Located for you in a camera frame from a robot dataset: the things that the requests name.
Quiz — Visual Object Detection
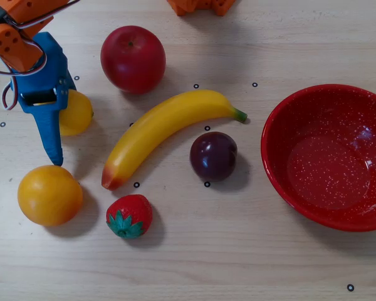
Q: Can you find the red toy apple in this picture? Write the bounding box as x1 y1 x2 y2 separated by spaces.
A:
100 25 167 95

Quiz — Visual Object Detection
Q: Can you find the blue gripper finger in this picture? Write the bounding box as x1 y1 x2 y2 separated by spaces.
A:
54 73 78 110
33 107 65 167

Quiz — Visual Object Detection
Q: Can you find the yellow toy banana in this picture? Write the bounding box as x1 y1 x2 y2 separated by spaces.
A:
101 89 248 191

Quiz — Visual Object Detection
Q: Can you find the red toy strawberry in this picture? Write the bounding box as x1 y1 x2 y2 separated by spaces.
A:
105 194 154 240

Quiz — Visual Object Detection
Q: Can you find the red speckled enamel bowl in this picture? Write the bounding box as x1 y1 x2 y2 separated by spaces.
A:
260 83 376 233

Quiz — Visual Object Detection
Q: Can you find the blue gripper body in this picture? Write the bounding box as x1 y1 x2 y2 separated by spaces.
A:
11 31 69 114

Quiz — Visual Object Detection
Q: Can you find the toy orange fruit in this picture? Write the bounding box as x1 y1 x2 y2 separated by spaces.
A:
17 165 84 227

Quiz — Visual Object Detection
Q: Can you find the purple toy plum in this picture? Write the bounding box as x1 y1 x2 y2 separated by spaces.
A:
189 131 239 182

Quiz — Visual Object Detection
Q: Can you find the orange robot base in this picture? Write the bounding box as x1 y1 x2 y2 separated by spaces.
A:
166 0 239 17

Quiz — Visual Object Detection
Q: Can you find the yellow toy lemon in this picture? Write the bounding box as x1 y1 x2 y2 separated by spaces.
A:
58 88 94 137

